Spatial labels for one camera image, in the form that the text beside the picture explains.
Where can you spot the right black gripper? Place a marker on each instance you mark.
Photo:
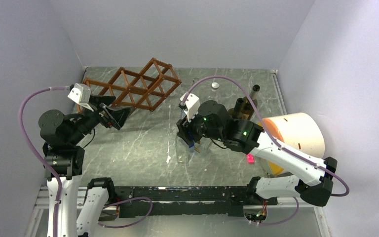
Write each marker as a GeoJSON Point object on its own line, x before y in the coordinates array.
{"type": "Point", "coordinates": [184, 127]}

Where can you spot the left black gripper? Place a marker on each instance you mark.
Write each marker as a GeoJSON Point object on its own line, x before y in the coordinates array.
{"type": "Point", "coordinates": [115, 117]}

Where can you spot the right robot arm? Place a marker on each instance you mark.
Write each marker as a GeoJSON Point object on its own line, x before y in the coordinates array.
{"type": "Point", "coordinates": [311, 178]}

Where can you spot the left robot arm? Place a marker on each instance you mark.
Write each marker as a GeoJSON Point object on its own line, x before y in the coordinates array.
{"type": "Point", "coordinates": [62, 134]}

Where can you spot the dark green wine bottle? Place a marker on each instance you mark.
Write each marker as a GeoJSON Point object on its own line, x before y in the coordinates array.
{"type": "Point", "coordinates": [235, 112]}

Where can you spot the brown wooden wine rack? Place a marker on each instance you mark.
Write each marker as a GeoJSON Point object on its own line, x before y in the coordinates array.
{"type": "Point", "coordinates": [145, 90]}

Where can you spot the clear bottle with silver cap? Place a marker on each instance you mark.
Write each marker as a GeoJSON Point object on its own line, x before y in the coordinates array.
{"type": "Point", "coordinates": [215, 91]}

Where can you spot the olive wine bottle black top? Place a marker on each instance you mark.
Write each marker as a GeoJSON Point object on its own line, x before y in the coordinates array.
{"type": "Point", "coordinates": [249, 105]}

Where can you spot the pink plastic piece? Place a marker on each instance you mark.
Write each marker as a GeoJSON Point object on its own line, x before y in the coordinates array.
{"type": "Point", "coordinates": [250, 159]}

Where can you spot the white cylinder with orange lid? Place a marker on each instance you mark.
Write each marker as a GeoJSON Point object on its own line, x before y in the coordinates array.
{"type": "Point", "coordinates": [297, 130]}

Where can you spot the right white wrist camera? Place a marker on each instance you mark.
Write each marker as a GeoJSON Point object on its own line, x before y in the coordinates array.
{"type": "Point", "coordinates": [190, 109]}

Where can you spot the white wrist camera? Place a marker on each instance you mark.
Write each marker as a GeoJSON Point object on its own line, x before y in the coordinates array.
{"type": "Point", "coordinates": [80, 94]}
{"type": "Point", "coordinates": [190, 109]}

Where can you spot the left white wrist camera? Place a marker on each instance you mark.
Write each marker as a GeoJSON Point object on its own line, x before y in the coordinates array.
{"type": "Point", "coordinates": [80, 94]}

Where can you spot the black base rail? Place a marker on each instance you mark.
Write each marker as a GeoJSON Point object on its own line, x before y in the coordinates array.
{"type": "Point", "coordinates": [173, 201]}

